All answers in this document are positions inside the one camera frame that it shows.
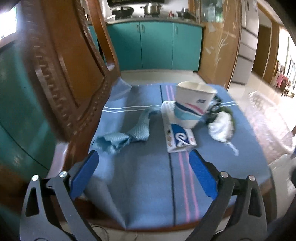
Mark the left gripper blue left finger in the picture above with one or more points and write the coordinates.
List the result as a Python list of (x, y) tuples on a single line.
[(81, 173)]

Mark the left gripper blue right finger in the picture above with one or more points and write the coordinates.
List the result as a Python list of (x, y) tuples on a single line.
[(206, 174)]

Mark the light blue face mask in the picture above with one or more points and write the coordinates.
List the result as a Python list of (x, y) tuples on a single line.
[(113, 143)]

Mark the blue white ointment box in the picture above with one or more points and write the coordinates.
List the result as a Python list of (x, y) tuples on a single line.
[(178, 139)]

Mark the white tissue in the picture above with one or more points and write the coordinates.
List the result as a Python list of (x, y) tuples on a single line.
[(222, 130)]

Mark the white paper cup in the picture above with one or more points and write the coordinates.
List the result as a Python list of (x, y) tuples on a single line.
[(191, 103)]

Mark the teal lower kitchen cabinets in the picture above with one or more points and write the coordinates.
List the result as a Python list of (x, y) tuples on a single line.
[(152, 44)]

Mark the white plastic trash basket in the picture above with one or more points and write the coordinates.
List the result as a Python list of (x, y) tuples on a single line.
[(271, 131)]

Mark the blue striped seat cloth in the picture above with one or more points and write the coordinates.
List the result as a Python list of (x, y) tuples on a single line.
[(143, 186)]

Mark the dark crumpled plastic wrapper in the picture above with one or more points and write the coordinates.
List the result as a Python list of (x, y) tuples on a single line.
[(215, 108)]

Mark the silver refrigerator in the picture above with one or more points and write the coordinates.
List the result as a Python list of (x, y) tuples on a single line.
[(248, 42)]

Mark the wooden glass sliding door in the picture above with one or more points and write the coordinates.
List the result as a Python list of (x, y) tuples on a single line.
[(221, 41)]

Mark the black pot with lid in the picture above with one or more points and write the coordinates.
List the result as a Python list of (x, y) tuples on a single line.
[(186, 14)]

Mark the black wok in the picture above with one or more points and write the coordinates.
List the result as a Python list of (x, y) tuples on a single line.
[(122, 12)]

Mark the steel stock pot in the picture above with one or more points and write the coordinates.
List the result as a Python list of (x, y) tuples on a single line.
[(152, 9)]

